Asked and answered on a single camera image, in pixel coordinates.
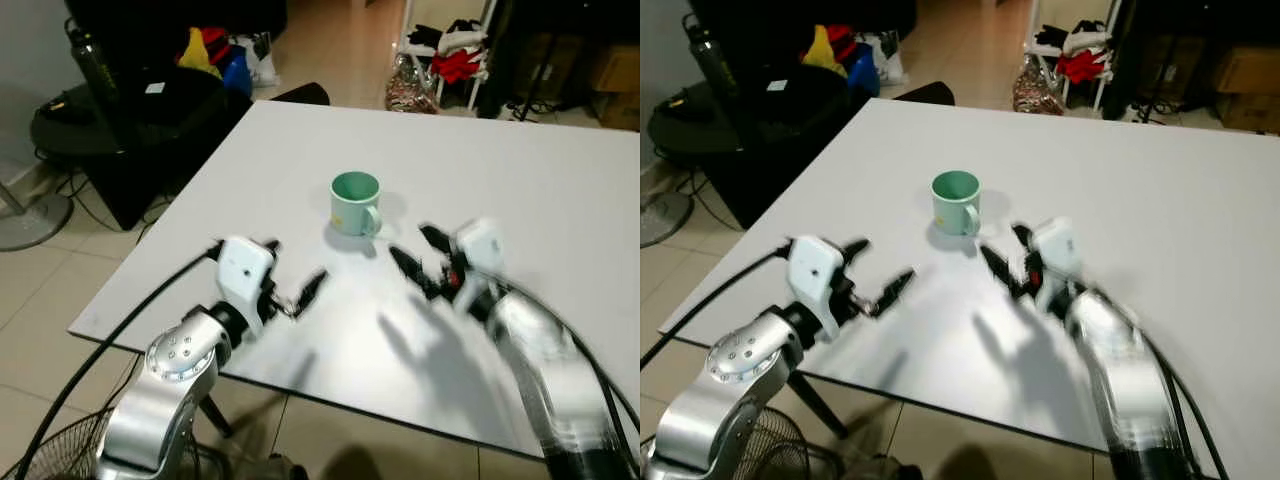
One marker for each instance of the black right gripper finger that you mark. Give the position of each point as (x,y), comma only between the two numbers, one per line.
(412,272)
(1001,272)
(436,244)
(1024,240)

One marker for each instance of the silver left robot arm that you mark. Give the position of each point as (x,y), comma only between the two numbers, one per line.
(720,400)
(165,400)

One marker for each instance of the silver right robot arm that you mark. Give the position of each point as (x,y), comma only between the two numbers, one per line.
(1130,390)
(555,390)

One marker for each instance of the green ceramic mug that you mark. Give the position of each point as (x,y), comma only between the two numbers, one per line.
(953,208)
(352,212)

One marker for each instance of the black table leg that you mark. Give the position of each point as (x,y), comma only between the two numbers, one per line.
(216,415)
(815,402)

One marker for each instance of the black side table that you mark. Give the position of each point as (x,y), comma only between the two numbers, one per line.
(770,140)
(150,140)

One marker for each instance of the patterned brown bag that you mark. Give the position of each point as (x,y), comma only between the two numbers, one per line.
(410,90)
(1036,90)

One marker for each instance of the black chair backrest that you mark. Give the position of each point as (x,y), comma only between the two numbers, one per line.
(925,95)
(300,96)

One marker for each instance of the red garment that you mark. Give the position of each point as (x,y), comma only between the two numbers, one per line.
(458,66)
(1083,66)

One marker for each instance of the white plastic bag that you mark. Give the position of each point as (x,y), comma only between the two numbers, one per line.
(888,58)
(262,60)

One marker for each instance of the white clothes rack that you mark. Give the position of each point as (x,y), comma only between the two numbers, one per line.
(1110,55)
(488,55)

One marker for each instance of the grey round stand base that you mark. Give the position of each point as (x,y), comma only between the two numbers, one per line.
(662,215)
(35,222)

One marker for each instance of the yellow cloth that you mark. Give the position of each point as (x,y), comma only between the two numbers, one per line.
(195,55)
(822,52)

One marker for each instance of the red cloth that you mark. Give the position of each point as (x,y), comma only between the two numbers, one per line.
(217,42)
(843,38)

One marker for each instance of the black water bottle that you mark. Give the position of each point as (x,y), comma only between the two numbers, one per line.
(90,55)
(712,52)

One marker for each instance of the brown cardboard box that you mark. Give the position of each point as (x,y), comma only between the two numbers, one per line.
(618,70)
(1248,70)

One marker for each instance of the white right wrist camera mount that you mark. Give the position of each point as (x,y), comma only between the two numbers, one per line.
(1058,248)
(482,245)

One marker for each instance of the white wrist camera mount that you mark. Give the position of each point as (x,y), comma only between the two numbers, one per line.
(243,268)
(815,270)
(482,245)
(1058,248)

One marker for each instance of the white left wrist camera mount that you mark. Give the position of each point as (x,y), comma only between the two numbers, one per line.
(815,270)
(243,268)

